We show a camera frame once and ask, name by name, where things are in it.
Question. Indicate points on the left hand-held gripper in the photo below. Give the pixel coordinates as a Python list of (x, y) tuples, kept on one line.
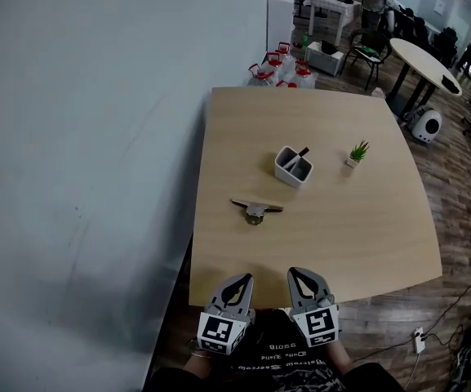
[(220, 331)]

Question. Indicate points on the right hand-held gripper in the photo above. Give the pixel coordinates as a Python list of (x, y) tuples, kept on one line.
[(318, 327)]

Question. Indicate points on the person's right forearm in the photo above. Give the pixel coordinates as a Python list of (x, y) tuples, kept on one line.
[(339, 355)]

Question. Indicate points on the person's left forearm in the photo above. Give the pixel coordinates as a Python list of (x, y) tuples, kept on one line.
[(200, 366)]

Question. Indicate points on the person's black printed shirt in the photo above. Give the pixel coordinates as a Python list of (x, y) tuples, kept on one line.
[(284, 366)]

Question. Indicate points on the white pen holder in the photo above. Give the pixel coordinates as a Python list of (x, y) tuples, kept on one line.
[(288, 176)]

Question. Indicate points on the white power strip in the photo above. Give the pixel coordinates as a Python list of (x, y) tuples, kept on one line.
[(418, 340)]

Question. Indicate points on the black marker pen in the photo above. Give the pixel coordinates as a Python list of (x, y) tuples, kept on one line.
[(303, 151)]

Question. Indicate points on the small potted green plant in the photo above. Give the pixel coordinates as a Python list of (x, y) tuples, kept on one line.
[(357, 152)]

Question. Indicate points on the white pet carrier backpack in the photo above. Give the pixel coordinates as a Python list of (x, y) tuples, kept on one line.
[(427, 127)]

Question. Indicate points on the red-capped water jug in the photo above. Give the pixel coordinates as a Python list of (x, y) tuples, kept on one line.
[(274, 63), (260, 77), (287, 84), (284, 52), (303, 73)]

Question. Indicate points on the white storage box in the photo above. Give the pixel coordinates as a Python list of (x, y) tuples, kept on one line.
[(323, 61)]

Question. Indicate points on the black bowl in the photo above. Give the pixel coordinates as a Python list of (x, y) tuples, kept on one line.
[(329, 47)]

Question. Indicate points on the green item on chair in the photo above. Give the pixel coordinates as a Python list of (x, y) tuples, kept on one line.
[(369, 49)]

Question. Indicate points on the black pouch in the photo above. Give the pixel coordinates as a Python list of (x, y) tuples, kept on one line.
[(449, 84)]

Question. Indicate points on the green bottle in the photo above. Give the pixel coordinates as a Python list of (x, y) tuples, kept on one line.
[(305, 40)]

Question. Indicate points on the round white meeting table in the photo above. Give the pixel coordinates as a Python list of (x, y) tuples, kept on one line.
[(419, 59)]

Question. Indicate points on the black mesh chair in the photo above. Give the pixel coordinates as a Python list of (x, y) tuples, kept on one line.
[(357, 35)]

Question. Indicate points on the white water dispenser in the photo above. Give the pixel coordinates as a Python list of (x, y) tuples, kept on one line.
[(280, 23)]

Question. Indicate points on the table with white cloth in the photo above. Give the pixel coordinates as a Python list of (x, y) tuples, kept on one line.
[(329, 1)]

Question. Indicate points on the white wall poster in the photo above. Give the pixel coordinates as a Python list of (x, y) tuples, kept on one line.
[(439, 6)]

